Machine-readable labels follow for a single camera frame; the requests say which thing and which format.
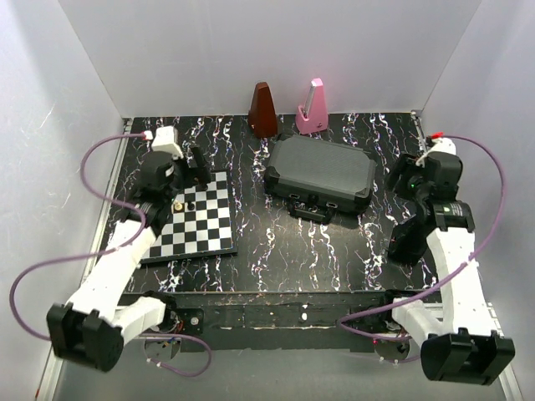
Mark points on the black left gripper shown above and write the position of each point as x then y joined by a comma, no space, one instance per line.
195,175

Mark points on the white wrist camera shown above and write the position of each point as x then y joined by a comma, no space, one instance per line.
165,140
436,143

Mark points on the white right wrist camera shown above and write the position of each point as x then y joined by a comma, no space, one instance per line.
436,143

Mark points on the black white chessboard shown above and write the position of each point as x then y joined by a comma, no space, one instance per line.
209,230

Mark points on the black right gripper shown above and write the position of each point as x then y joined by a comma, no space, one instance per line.
406,165

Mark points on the pink metronome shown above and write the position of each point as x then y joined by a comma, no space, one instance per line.
312,116

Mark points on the brown wooden metronome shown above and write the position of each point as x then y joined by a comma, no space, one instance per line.
262,118

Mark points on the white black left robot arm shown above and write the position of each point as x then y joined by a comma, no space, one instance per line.
89,329

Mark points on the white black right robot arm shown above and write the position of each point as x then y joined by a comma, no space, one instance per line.
464,346

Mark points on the black poker chip case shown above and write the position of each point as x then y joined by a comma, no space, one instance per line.
318,177

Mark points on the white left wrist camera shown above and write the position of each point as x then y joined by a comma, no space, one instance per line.
165,140

